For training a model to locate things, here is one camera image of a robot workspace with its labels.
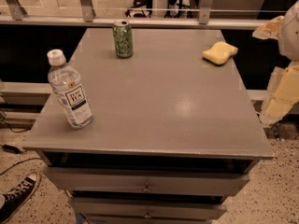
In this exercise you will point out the grey drawer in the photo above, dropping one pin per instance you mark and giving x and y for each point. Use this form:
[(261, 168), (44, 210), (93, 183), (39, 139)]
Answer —
[(147, 182), (146, 209)]

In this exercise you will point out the metal railing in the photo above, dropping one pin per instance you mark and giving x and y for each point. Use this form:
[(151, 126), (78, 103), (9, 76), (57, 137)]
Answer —
[(213, 14)]

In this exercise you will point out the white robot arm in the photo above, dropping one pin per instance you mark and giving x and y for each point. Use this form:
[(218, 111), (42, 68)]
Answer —
[(283, 87)]

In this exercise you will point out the black white sneaker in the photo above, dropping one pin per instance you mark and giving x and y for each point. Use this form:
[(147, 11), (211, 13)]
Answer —
[(11, 201)]

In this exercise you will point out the yellow sponge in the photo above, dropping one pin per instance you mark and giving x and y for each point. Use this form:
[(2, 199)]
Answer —
[(220, 53)]

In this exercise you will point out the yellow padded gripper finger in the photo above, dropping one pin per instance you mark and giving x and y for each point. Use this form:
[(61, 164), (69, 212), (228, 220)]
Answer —
[(269, 30)]

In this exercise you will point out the green soda can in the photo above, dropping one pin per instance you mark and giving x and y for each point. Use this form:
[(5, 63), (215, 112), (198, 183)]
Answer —
[(123, 39)]

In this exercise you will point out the clear plastic tea bottle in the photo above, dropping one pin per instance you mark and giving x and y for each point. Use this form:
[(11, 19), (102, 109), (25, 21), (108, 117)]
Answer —
[(67, 86)]

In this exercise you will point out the top grey drawer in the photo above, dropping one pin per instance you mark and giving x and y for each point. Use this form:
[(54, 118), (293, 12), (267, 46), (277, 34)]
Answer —
[(147, 182)]

